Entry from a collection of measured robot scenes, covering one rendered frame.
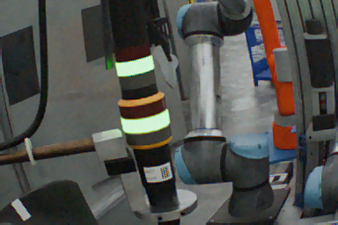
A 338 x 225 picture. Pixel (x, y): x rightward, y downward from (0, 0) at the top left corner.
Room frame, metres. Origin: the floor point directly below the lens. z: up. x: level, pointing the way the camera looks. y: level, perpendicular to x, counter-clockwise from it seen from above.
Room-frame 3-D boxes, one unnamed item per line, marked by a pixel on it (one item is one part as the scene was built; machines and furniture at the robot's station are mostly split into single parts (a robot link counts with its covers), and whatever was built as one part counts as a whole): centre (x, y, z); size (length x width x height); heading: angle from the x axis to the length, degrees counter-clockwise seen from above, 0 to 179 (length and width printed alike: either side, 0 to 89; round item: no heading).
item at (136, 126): (0.46, 0.03, 1.56); 0.04 x 0.04 x 0.01
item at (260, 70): (7.53, -2.06, 0.49); 1.27 x 0.88 x 0.98; 140
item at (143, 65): (0.46, 0.03, 1.61); 0.03 x 0.03 x 0.01
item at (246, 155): (1.20, -0.18, 1.20); 0.13 x 0.12 x 0.14; 67
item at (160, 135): (0.46, 0.03, 1.55); 0.04 x 0.04 x 0.01
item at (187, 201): (0.46, 0.04, 1.50); 0.09 x 0.07 x 0.10; 99
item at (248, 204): (1.20, -0.19, 1.09); 0.15 x 0.15 x 0.10
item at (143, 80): (0.46, 0.03, 1.60); 0.03 x 0.03 x 0.01
